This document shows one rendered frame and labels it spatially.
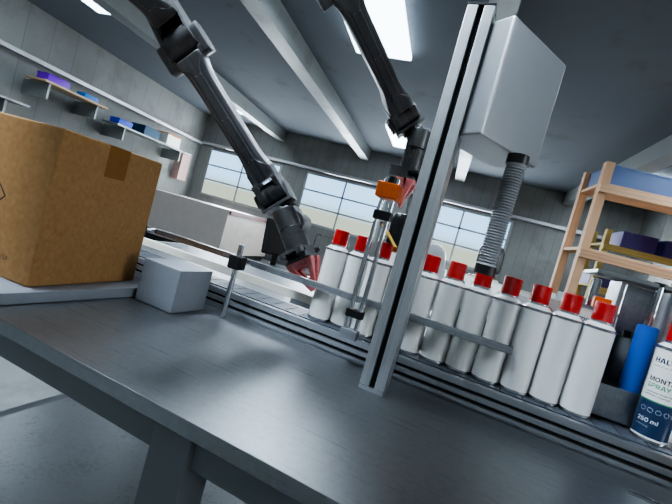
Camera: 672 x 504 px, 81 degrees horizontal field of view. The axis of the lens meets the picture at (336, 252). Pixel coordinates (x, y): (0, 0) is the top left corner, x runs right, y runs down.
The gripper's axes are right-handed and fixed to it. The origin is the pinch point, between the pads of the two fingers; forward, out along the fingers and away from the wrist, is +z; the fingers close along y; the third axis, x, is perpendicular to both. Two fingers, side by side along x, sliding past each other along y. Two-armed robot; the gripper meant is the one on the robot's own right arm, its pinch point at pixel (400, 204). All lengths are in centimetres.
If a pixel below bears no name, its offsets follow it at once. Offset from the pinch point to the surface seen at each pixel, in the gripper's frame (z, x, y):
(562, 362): 22, 23, -40
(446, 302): 18.5, 22.4, -18.6
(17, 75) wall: -77, -291, 660
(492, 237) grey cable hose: 4.7, 31.2, -22.9
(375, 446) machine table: 35, 54, -16
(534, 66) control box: -24.4, 30.9, -21.5
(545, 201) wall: -152, -795, -130
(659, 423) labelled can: 27, 24, -56
